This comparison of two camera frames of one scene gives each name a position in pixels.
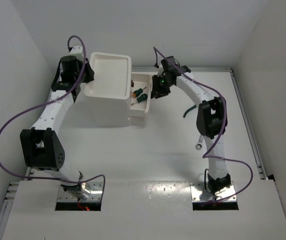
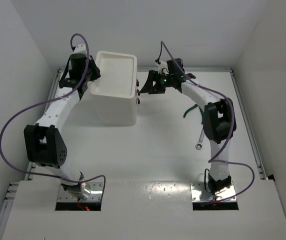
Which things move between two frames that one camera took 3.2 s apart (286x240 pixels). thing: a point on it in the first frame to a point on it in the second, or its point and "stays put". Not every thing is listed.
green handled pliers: x=193 y=107 stays put
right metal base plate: x=198 y=193 stays put
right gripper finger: x=157 y=95 to x=148 y=88
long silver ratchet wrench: x=198 y=145 stays put
